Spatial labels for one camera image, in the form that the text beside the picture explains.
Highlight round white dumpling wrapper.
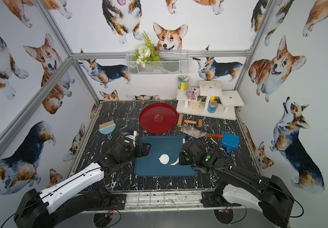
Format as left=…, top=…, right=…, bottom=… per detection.
left=159, top=154, right=170, bottom=165

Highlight metal dough scraper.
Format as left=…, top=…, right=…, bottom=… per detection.
left=180, top=124, right=224, bottom=139

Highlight wooden double roller pin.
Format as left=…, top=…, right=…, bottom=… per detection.
left=177, top=114, right=203, bottom=128

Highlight white dough piece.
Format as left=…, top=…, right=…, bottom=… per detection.
left=170, top=157, right=180, bottom=166

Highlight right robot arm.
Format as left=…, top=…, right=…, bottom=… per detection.
left=179, top=141, right=295, bottom=228

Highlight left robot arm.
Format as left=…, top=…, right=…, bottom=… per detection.
left=13, top=137, right=151, bottom=228

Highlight teal plastic tray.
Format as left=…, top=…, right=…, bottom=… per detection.
left=135, top=135, right=197, bottom=177

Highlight light blue hand brush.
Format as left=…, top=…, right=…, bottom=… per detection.
left=99, top=120, right=116, bottom=140

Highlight red round tray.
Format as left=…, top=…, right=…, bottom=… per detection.
left=139, top=103, right=178, bottom=134

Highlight blue can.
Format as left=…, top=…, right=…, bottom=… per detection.
left=207, top=100, right=218, bottom=114

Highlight white tiered shelf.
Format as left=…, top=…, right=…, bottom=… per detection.
left=176, top=81, right=244, bottom=120

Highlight pink flower decoration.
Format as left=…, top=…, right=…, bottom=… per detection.
left=186, top=87, right=200, bottom=101

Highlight yellow sunflower seed can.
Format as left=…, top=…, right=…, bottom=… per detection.
left=178, top=75, right=189, bottom=91

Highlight artificial green white flowers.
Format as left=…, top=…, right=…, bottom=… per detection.
left=132, top=32, right=162, bottom=67

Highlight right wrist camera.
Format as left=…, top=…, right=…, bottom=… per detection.
left=183, top=135, right=195, bottom=144

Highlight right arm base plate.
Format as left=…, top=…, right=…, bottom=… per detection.
left=201, top=192, right=230, bottom=208

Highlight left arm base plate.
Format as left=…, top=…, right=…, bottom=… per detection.
left=95, top=194, right=127, bottom=211

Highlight white wire wall basket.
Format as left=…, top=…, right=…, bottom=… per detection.
left=125, top=51, right=189, bottom=76

